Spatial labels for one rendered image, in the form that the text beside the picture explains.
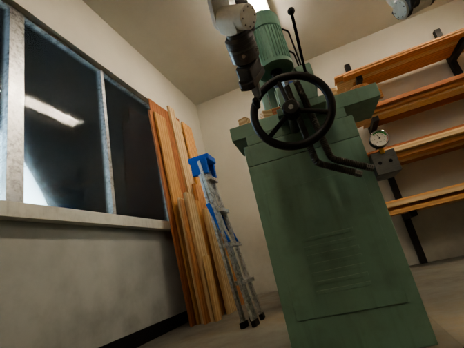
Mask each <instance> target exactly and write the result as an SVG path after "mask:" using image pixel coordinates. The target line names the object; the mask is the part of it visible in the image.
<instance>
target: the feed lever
mask: <svg viewBox="0 0 464 348"><path fill-rule="evenodd" d="M287 13H288V15H291V20H292V24H293V29H294V32H295V36H296V41H297V45H298V50H299V53H300V58H301V62H302V67H303V70H304V72H306V71H307V70H306V66H305V61H304V57H303V54H302V48H301V45H300V40H299V36H298V31H297V28H296V22H295V19H294V15H293V14H294V13H295V9H294V8H293V7H290V8H289V9H288V10H287Z"/></svg>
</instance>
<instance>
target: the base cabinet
mask: <svg viewBox="0 0 464 348"><path fill-rule="evenodd" d="M329 146H330V149H331V151H332V153H333V154H334V155H335V156H336V157H337V156H338V157H343V158H345V159H346V158H347V159H349V160H355V161H359V162H364V163H368V164H371V163H370V161H369V158H368V156H367V152H366V150H365V147H364V145H363V141H362V140H361V137H360V136H357V137H353V138H351V139H346V140H343V141H341V142H336V143H333V144H330V145H329ZM315 150H316V153H317V156H318V158H319V160H322V161H325V162H329V163H332V164H336V165H340V166H341V165H342V164H337V163H334V162H332V161H330V160H329V159H328V157H327V156H326V155H325V152H324V151H323V148H322V147H320V148H315ZM310 157H311V156H310V154H309V151H305V152H303V153H298V154H295V155H291V156H288V157H284V158H282V159H277V160H274V161H272V162H267V163H265V164H261V165H257V166H253V167H251V168H249V173H250V177H251V182H252V185H253V190H254V193H255V199H256V202H257V205H258V210H259V214H260V219H261V223H262V228H263V231H264V236H265V240H266V243H267V248H268V252H269V257H270V260H271V265H272V268H273V274H274V277H275V282H276V285H277V289H278V294H279V297H280V302H281V305H282V311H283V314H284V319H285V322H286V326H287V331H288V334H289V339H290V343H291V348H419V347H428V346H434V345H438V342H437V339H436V336H435V334H434V331H433V329H432V326H431V323H430V321H429V318H428V315H427V312H426V310H425V307H424V304H423V301H422V299H421V296H420V294H419V292H418V288H417V286H416V283H415V281H414V277H413V275H412V272H411V270H410V267H409V265H408V262H407V259H406V257H405V254H404V251H403V248H402V246H401V243H400V240H399V238H398V235H397V232H396V230H395V227H394V224H393V222H392V219H391V216H390V214H389V211H388V209H387V206H386V204H385V201H384V198H383V195H382V193H381V190H380V187H379V185H378V182H377V179H376V176H375V174H374V171H372V172H371V171H366V170H363V169H359V168H356V167H355V168H354V167H350V166H346V165H342V166H346V167H348V168H353V169H358V170H362V171H363V174H362V177H356V176H353V175H349V174H344V173H341V172H337V171H333V170H329V169H325V168H322V167H319V166H317V165H315V164H314V163H313V162H312V159H311V158H310Z"/></svg>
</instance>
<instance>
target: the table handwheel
mask: <svg viewBox="0 0 464 348"><path fill-rule="evenodd" d="M289 80H303V81H307V82H309V83H312V84H313V85H315V86H317V87H318V88H319V89H320V90H321V91H322V93H323V95H324V96H325V99H326V101H327V109H316V108H301V107H300V104H299V102H298V101H296V100H294V99H289V98H288V96H287V94H286V92H285V90H284V87H283V85H282V82H284V81H289ZM275 85H278V88H279V89H280V92H281V93H282V96H283V98H284V101H285V103H284V104H283V105H282V112H283V115H284V116H283V117H282V119H281V120H280V121H279V122H278V124H277V125H276V126H275V128H274V129H273V130H272V131H271V132H270V133H269V134H266V133H265V131H264V130H263V129H262V127H261V125H260V123H259V119H258V109H257V108H256V107H255V106H254V105H253V102H252V104H251V110H250V118H251V124H252V127H253V129H254V131H255V133H256V134H257V136H258V137H259V138H260V139H261V140H262V141H263V142H265V143H266V144H268V145H270V146H272V147H274V148H278V149H281V150H286V151H294V150H299V149H302V148H306V147H308V146H311V145H313V144H315V143H316V142H318V141H319V140H320V139H322V138H323V137H324V136H325V135H326V134H327V132H328V131H329V129H330V128H331V126H332V124H333V122H334V119H335V116H336V100H335V97H334V94H333V92H332V90H331V89H330V87H329V86H328V85H327V84H326V83H325V82H324V81H323V80H322V79H321V78H319V77H317V76H315V75H312V74H310V73H307V72H298V71H295V72H286V73H282V74H280V75H277V76H275V77H273V78H271V79H270V80H269V81H267V82H266V83H265V84H264V85H262V87H261V88H260V90H261V94H262V95H261V96H260V97H259V100H260V102H261V100H262V98H263V97H264V95H265V94H266V93H267V92H268V91H269V90H270V89H271V88H273V87H274V86H275ZM301 113H316V114H327V116H326V118H325V121H324V123H323V124H322V126H321V127H320V128H319V129H318V130H317V131H316V132H315V133H314V134H313V135H312V136H310V137H308V138H306V139H303V140H300V141H297V142H282V141H279V140H276V139H274V138H273V136H274V135H275V134H276V133H277V131H278V130H279V128H280V127H281V126H282V125H283V124H284V123H285V122H286V120H287V119H288V120H289V126H290V129H291V132H292V133H298V132H299V130H300V129H299V127H298V123H297V121H296V120H297V118H299V116H300V114H301Z"/></svg>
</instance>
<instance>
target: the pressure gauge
mask: <svg viewBox="0 0 464 348"><path fill-rule="evenodd" d="M379 137H380V139H379ZM388 142H389V134H388V133H387V132H386V131H384V130H375V131H373V132H372V133H371V135H370V137H369V144H370V146H371V147H373V148H376V149H378V150H379V152H380V154H383V153H385V150H384V147H385V146H386V145H387V143H388Z"/></svg>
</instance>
